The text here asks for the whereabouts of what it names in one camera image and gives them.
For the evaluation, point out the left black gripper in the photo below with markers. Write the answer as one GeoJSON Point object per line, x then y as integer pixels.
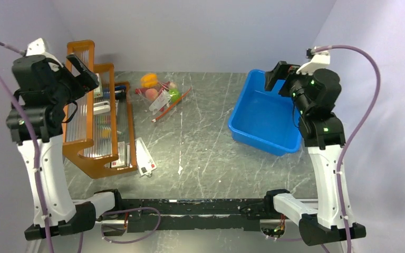
{"type": "Point", "coordinates": [90, 79]}

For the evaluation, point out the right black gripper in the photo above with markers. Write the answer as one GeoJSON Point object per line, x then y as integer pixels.
{"type": "Point", "coordinates": [279, 72]}

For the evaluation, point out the blue plastic bin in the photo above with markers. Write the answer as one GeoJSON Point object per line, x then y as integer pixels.
{"type": "Point", "coordinates": [265, 120]}

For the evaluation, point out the yellow fake bell pepper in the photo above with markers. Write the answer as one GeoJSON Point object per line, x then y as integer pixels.
{"type": "Point", "coordinates": [149, 80]}

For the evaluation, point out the clear zip top bag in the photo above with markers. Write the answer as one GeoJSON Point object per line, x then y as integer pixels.
{"type": "Point", "coordinates": [162, 105]}

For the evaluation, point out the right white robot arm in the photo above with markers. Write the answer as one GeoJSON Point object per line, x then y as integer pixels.
{"type": "Point", "coordinates": [314, 96]}

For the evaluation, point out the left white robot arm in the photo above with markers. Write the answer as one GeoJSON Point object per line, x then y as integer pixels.
{"type": "Point", "coordinates": [35, 122]}

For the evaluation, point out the fake peach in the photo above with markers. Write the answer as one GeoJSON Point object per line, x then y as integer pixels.
{"type": "Point", "coordinates": [151, 94]}

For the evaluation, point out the green fake fruit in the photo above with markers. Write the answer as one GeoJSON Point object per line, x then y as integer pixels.
{"type": "Point", "coordinates": [174, 95]}

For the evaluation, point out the white flat device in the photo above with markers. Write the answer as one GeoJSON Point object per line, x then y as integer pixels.
{"type": "Point", "coordinates": [101, 109]}

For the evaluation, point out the orange wooden rack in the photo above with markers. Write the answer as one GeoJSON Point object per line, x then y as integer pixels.
{"type": "Point", "coordinates": [99, 145]}

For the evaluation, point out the white blister pack card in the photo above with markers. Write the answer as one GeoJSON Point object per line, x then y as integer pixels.
{"type": "Point", "coordinates": [145, 162]}

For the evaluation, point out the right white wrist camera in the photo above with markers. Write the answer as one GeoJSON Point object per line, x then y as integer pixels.
{"type": "Point", "coordinates": [318, 60]}

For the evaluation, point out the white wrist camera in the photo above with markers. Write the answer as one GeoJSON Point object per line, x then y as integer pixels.
{"type": "Point", "coordinates": [318, 60]}
{"type": "Point", "coordinates": [38, 47]}

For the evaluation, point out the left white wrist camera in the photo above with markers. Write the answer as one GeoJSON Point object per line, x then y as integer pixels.
{"type": "Point", "coordinates": [38, 47]}

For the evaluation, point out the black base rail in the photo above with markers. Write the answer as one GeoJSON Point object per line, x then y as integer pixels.
{"type": "Point", "coordinates": [203, 214]}

